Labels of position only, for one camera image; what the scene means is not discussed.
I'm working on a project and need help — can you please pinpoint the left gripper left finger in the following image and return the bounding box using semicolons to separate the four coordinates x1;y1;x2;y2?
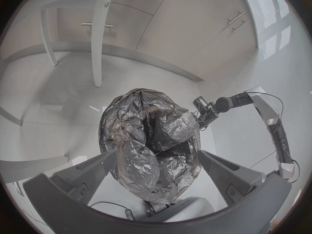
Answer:
49;148;119;205

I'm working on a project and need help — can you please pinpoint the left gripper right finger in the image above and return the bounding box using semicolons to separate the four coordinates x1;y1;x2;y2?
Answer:
197;150;266;208

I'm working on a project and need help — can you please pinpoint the black plastic bag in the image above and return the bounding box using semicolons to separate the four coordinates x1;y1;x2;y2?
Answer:
99;88;203;204

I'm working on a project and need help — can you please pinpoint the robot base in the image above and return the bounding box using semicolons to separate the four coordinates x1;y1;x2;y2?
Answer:
88;196;216;223

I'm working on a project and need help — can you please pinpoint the grey padded white chair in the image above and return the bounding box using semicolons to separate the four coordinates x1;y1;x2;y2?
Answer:
0;0;118;183

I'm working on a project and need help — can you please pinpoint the beige cabinet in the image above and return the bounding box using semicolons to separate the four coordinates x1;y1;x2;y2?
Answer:
0;0;259;82

